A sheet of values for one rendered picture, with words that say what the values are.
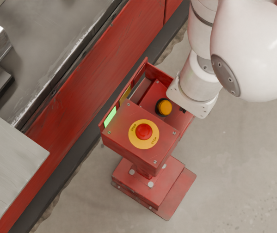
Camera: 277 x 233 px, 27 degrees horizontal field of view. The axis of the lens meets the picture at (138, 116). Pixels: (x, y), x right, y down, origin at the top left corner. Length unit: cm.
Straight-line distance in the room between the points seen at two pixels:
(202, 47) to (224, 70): 31
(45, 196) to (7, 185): 96
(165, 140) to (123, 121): 11
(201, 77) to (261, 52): 43
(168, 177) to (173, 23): 62
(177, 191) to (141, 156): 78
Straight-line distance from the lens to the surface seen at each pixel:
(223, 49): 60
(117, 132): 136
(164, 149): 135
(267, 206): 216
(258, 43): 59
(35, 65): 133
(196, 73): 101
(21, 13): 139
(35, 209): 209
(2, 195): 113
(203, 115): 123
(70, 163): 210
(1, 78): 130
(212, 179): 214
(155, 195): 200
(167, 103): 143
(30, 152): 114
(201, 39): 88
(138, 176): 200
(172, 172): 201
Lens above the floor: 209
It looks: 74 degrees down
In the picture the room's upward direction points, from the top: straight up
